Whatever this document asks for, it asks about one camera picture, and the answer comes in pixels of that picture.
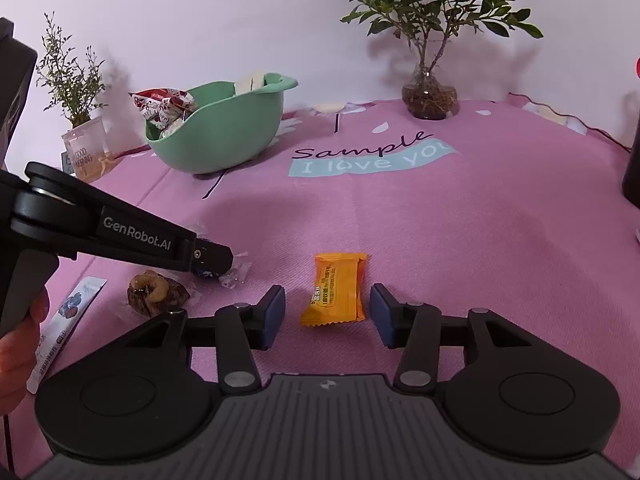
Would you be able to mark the red white sweet bag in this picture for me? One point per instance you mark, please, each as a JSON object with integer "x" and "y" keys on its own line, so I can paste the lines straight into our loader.
{"x": 163, "y": 106}

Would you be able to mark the white blue sachet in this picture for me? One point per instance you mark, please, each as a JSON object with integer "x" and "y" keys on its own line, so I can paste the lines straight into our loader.
{"x": 58, "y": 329}

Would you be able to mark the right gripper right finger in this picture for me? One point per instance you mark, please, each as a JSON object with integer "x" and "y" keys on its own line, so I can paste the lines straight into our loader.
{"x": 419, "y": 330}

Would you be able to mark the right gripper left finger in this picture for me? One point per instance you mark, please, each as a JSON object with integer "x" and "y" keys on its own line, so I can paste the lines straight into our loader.
{"x": 235, "y": 332}

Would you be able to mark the brown walnut date snack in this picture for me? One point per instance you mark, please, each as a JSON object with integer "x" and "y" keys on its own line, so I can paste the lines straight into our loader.
{"x": 150, "y": 293}

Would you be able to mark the white digital clock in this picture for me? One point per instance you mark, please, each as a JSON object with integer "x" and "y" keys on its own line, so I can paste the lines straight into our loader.
{"x": 66, "y": 165}

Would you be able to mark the white packet in bowl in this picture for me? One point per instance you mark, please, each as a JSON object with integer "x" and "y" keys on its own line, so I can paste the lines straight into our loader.
{"x": 253, "y": 81}

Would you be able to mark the feathery plant in clear cup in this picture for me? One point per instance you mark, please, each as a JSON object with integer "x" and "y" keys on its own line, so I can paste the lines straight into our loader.
{"x": 74, "y": 83}

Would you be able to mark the green plastic bowl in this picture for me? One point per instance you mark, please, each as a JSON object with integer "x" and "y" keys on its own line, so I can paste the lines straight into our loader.
{"x": 226, "y": 129}

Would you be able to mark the orange candy packet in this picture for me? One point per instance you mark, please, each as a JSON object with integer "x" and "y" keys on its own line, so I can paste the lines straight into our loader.
{"x": 336, "y": 297}

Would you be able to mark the leafy plant in glass vase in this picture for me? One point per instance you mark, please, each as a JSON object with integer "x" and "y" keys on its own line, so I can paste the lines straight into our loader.
{"x": 428, "y": 26}

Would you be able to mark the person's left hand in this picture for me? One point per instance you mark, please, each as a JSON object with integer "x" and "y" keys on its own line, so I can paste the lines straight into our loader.
{"x": 18, "y": 354}

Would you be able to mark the clear wrapped candy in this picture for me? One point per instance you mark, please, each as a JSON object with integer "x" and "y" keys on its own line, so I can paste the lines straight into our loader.
{"x": 235, "y": 269}

